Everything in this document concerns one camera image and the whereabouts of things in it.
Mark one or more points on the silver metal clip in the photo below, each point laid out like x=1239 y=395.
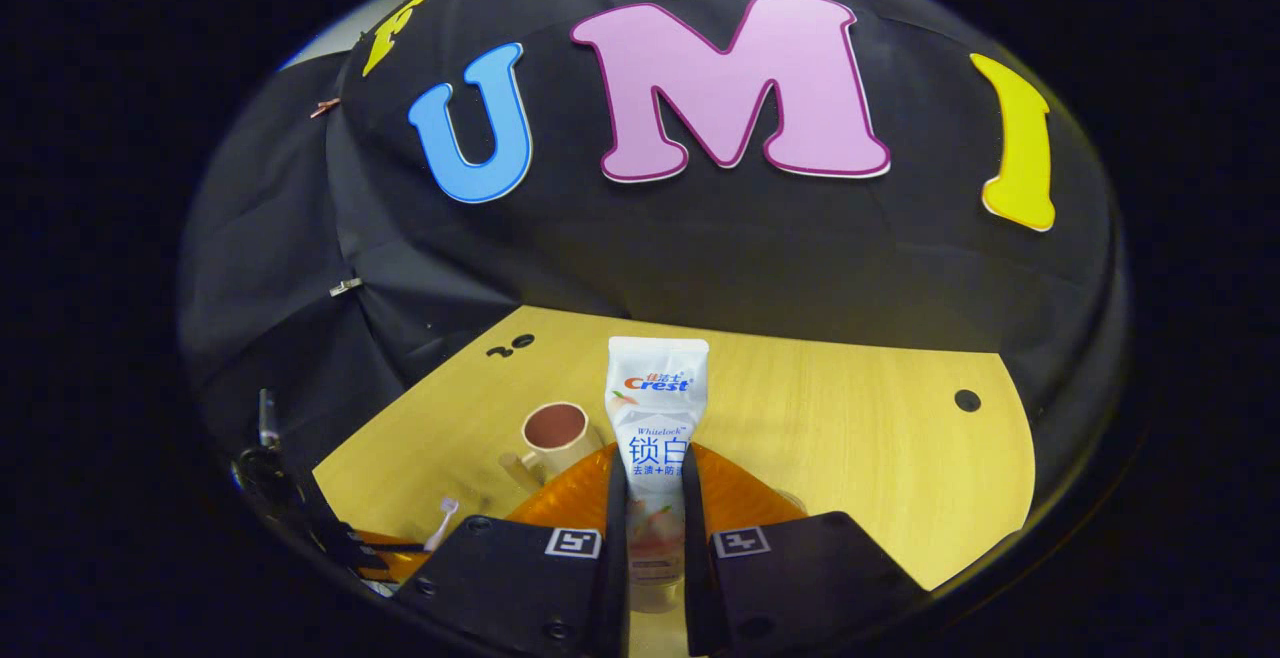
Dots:
x=345 y=286

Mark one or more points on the wooden desktop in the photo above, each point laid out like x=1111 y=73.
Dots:
x=850 y=448

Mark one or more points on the white toothbrush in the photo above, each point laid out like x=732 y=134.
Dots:
x=443 y=523

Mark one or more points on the white toothpaste tube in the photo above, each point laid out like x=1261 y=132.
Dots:
x=655 y=408

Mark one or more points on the black backdrop cloth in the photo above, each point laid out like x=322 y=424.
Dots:
x=760 y=248

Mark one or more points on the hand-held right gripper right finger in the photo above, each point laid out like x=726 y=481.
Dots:
x=693 y=588

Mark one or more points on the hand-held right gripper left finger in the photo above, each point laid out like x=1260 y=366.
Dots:
x=617 y=578

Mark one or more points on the copper metal clip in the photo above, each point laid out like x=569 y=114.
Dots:
x=323 y=108

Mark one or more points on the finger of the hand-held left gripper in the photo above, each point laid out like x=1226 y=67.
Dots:
x=400 y=563

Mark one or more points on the beige cup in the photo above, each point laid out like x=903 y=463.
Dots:
x=570 y=448

